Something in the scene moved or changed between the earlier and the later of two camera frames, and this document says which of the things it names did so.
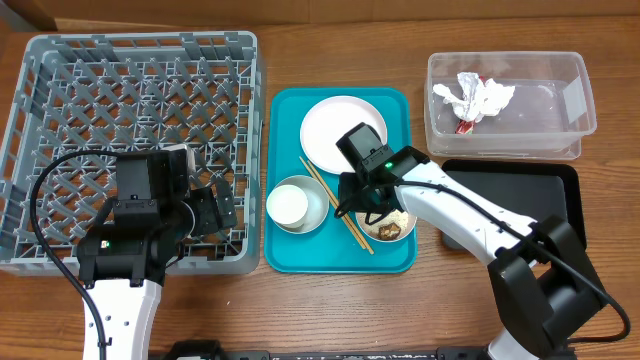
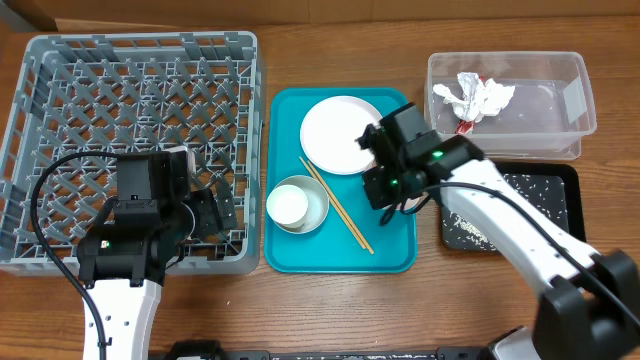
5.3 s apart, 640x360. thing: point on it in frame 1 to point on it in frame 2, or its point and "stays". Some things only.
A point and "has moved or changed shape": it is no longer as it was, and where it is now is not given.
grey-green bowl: x=317 y=198 stays
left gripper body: x=220 y=207 stays
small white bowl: x=394 y=227 has moved or changed shape
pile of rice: x=401 y=219 to x=545 y=196
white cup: x=287 y=205 stays
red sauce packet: x=464 y=126 stays
